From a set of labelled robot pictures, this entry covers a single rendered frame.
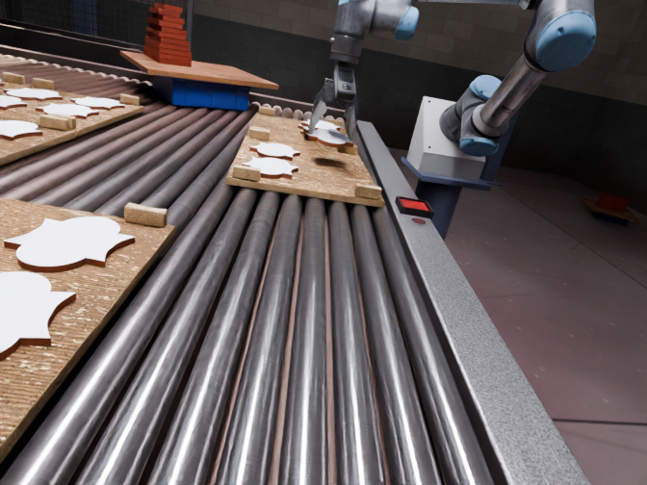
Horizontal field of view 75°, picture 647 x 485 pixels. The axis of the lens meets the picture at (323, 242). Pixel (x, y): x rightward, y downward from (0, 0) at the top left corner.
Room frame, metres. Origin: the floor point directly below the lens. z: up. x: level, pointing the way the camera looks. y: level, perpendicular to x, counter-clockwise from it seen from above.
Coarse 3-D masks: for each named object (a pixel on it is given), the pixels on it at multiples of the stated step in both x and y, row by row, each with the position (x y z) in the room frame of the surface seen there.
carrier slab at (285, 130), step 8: (256, 120) 1.51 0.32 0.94; (264, 120) 1.54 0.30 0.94; (272, 120) 1.57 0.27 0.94; (280, 120) 1.60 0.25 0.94; (288, 120) 1.63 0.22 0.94; (296, 120) 1.67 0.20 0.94; (272, 128) 1.43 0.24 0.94; (280, 128) 1.46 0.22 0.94; (288, 128) 1.49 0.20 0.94; (296, 128) 1.51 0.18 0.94; (248, 136) 1.26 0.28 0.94; (272, 136) 1.32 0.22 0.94; (280, 136) 1.34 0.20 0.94; (288, 136) 1.36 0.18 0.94; (296, 136) 1.39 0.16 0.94; (304, 136) 1.41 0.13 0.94; (304, 144) 1.29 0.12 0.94; (312, 144) 1.31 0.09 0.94; (320, 144) 1.33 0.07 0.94
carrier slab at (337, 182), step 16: (256, 144) 1.17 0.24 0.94; (288, 144) 1.25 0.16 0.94; (240, 160) 0.99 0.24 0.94; (304, 160) 1.11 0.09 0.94; (320, 160) 1.14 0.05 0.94; (336, 160) 1.18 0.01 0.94; (352, 160) 1.22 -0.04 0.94; (304, 176) 0.96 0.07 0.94; (320, 176) 0.99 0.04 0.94; (336, 176) 1.02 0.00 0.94; (352, 176) 1.05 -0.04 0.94; (368, 176) 1.08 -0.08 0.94; (288, 192) 0.86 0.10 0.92; (304, 192) 0.87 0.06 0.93; (320, 192) 0.88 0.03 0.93; (336, 192) 0.89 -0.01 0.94; (352, 192) 0.91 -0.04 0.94
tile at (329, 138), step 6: (318, 132) 1.14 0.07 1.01; (324, 132) 1.16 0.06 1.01; (330, 132) 1.17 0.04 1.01; (336, 132) 1.19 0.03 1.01; (312, 138) 1.09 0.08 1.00; (318, 138) 1.09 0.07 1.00; (324, 138) 1.10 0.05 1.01; (330, 138) 1.11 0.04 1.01; (336, 138) 1.12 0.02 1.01; (342, 138) 1.14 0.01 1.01; (348, 138) 1.15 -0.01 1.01; (324, 144) 1.07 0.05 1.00; (330, 144) 1.07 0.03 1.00; (336, 144) 1.07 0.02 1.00; (342, 144) 1.08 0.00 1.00; (348, 144) 1.11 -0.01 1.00
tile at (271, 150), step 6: (264, 144) 1.14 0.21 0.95; (270, 144) 1.15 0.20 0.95; (276, 144) 1.17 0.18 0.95; (282, 144) 1.18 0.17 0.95; (252, 150) 1.09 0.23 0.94; (258, 150) 1.07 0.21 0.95; (264, 150) 1.08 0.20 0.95; (270, 150) 1.09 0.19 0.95; (276, 150) 1.10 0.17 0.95; (282, 150) 1.12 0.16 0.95; (288, 150) 1.13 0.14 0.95; (294, 150) 1.14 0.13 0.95; (264, 156) 1.05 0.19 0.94; (270, 156) 1.05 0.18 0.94; (276, 156) 1.05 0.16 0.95; (282, 156) 1.07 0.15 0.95; (288, 156) 1.08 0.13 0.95; (294, 156) 1.12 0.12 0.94
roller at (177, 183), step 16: (256, 112) 1.90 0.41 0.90; (224, 128) 1.38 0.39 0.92; (240, 128) 1.49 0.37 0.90; (208, 144) 1.13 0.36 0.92; (224, 144) 1.23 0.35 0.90; (192, 160) 0.96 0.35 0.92; (208, 160) 1.03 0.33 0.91; (176, 176) 0.83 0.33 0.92; (192, 176) 0.89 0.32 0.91; (160, 192) 0.73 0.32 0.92; (176, 192) 0.78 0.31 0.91; (160, 208) 0.68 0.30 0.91
